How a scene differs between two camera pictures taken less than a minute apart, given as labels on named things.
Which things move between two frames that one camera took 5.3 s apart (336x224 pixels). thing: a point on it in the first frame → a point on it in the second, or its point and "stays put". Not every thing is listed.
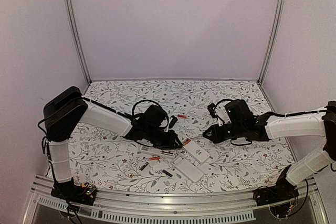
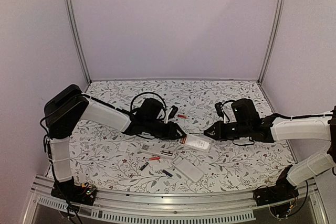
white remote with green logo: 197,151 → 198,142
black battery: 146,164 stays put
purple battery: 167,173 stays put
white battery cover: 123,146 stays put
